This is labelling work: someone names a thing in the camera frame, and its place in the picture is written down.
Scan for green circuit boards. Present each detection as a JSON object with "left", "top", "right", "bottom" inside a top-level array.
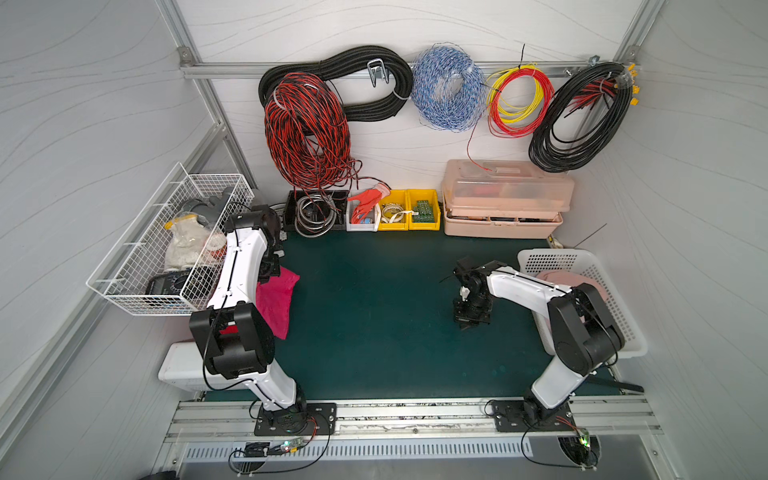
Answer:
[{"left": 412, "top": 200, "right": 435, "bottom": 224}]

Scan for blue white wire coil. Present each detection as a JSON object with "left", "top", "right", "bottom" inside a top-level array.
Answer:
[{"left": 410, "top": 43, "right": 488, "bottom": 133}]

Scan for white storage bin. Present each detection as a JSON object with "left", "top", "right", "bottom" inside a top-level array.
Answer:
[{"left": 345, "top": 199, "right": 381, "bottom": 233}]

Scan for black cable coil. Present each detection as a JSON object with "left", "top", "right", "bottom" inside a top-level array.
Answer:
[{"left": 527, "top": 61, "right": 641, "bottom": 174}]

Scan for yellow bin with circuit boards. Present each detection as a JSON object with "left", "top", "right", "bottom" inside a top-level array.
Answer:
[{"left": 406, "top": 189, "right": 442, "bottom": 231}]

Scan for black multimeter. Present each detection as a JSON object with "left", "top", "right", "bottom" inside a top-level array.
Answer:
[{"left": 145, "top": 266, "right": 215, "bottom": 299}]

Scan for yellow bin with tape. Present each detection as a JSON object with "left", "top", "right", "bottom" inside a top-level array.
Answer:
[{"left": 378, "top": 190, "right": 409, "bottom": 232}]

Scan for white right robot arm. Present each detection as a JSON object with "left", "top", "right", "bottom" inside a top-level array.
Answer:
[{"left": 453, "top": 258, "right": 626, "bottom": 422}]

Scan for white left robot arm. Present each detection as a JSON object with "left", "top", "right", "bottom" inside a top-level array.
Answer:
[{"left": 189, "top": 205, "right": 306, "bottom": 418}]

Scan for pale pink t-shirt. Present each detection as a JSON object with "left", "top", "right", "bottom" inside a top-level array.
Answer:
[{"left": 537, "top": 270, "right": 608, "bottom": 301}]

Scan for pink translucent toolbox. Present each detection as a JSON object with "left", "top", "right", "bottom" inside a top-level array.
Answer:
[{"left": 441, "top": 159, "right": 575, "bottom": 239}]

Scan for white laundry basket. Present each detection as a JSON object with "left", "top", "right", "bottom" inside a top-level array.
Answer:
[{"left": 518, "top": 249, "right": 648, "bottom": 359}]

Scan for white ribbon tape roll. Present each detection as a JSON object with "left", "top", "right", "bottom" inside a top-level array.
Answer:
[{"left": 381, "top": 203, "right": 413, "bottom": 224}]

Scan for red black twisted wire coil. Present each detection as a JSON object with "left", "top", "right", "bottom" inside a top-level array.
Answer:
[{"left": 263, "top": 71, "right": 385, "bottom": 193}]

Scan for black corrugated hose coil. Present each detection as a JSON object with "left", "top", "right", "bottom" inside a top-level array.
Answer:
[{"left": 257, "top": 45, "right": 415, "bottom": 124}]

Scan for white cloth gloves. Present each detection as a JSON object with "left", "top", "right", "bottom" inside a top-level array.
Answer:
[{"left": 164, "top": 212, "right": 227, "bottom": 271}]

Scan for red work glove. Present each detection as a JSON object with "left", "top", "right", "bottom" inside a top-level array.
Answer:
[{"left": 348, "top": 182, "right": 391, "bottom": 222}]

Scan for red yellow wire coil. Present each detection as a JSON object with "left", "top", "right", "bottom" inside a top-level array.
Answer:
[{"left": 466, "top": 63, "right": 556, "bottom": 172}]

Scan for coiled metal flexible conduit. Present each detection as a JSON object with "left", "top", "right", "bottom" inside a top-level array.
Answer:
[{"left": 294, "top": 193, "right": 338, "bottom": 239}]

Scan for white power supply box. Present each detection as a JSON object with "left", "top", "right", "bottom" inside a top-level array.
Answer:
[{"left": 157, "top": 341, "right": 235, "bottom": 392}]

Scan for black storage bin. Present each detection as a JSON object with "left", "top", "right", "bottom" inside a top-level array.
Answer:
[{"left": 282, "top": 190, "right": 348, "bottom": 238}]

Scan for magenta t-shirt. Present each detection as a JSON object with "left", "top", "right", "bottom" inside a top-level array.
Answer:
[{"left": 255, "top": 267, "right": 300, "bottom": 340}]

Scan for white wire wall basket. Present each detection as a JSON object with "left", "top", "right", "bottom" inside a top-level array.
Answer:
[{"left": 86, "top": 164, "right": 254, "bottom": 316}]

